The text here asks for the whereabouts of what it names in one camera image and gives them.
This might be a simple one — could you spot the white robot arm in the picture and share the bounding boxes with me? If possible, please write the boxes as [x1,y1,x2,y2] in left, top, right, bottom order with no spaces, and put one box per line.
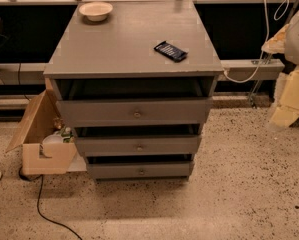
[261,10,299,127]

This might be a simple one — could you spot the white bowl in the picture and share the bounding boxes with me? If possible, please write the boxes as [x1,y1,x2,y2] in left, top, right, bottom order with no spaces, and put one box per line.
[79,2,113,22]

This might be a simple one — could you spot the grey top drawer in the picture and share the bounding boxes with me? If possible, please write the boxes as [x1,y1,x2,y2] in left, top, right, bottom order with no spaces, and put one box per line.
[56,98,212,128]

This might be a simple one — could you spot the black floor cable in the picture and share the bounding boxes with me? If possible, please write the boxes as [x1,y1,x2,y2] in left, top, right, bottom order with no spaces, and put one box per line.
[18,166,83,240]

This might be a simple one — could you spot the grey drawer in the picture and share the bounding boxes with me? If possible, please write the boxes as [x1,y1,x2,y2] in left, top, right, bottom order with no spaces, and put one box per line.
[75,136,201,156]
[87,161,194,179]
[56,98,212,128]

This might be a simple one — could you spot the grey middle drawer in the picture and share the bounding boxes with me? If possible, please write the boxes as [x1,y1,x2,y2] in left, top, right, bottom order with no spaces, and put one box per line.
[75,136,201,156]

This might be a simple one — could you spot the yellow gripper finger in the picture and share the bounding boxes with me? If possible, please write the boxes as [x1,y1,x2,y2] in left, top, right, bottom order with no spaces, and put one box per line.
[261,24,289,54]
[269,65,299,127]

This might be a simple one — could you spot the metal stand pole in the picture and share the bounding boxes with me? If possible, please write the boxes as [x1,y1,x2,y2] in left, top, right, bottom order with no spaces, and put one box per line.
[248,0,299,108]

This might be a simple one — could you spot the grey drawer cabinet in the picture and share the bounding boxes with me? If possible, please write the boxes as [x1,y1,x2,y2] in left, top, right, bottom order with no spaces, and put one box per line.
[44,1,223,167]

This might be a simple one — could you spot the green white items in box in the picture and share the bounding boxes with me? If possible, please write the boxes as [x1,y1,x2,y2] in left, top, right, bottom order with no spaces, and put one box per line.
[42,127,73,144]

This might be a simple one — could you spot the dark blue snack packet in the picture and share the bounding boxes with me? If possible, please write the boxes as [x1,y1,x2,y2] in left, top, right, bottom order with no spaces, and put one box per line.
[154,41,188,63]

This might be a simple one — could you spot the open cardboard box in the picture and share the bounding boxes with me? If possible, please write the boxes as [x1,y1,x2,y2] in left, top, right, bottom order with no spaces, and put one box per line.
[6,78,77,175]

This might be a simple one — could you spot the white hanging cable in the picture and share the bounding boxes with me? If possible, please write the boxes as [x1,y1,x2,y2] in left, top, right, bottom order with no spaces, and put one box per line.
[222,0,291,84]

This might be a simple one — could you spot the grey bottom drawer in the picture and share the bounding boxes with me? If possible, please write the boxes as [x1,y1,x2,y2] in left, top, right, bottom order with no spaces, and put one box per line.
[87,161,194,179]

